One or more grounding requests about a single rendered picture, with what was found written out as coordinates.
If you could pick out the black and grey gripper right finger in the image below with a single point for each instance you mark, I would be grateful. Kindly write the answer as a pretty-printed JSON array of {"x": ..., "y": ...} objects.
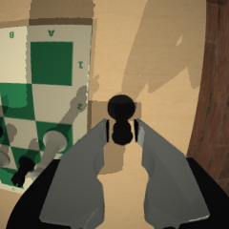
[{"x": 179, "y": 193}]

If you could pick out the white chess piece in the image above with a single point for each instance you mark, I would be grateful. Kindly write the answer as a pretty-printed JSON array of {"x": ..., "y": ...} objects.
[
  {"x": 4, "y": 160},
  {"x": 55, "y": 142}
]

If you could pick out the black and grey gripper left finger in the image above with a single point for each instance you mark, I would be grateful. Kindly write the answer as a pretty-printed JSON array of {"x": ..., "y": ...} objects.
[{"x": 67, "y": 194}]

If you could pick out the green and cream chessboard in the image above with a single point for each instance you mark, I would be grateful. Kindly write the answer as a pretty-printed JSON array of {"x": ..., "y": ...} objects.
[{"x": 44, "y": 85}]

